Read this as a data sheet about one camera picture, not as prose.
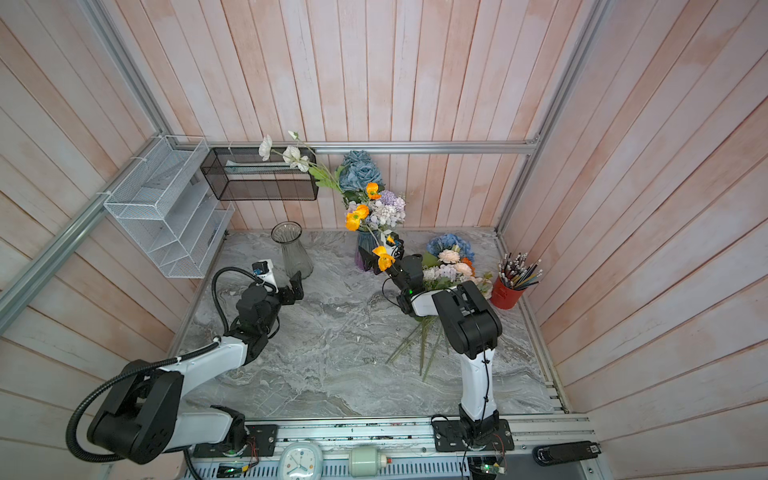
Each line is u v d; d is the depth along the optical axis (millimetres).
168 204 715
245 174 1040
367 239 1013
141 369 457
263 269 731
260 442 730
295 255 963
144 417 419
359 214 741
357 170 818
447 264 958
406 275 747
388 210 836
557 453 675
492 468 698
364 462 641
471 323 547
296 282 799
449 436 731
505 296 903
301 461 688
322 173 859
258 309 661
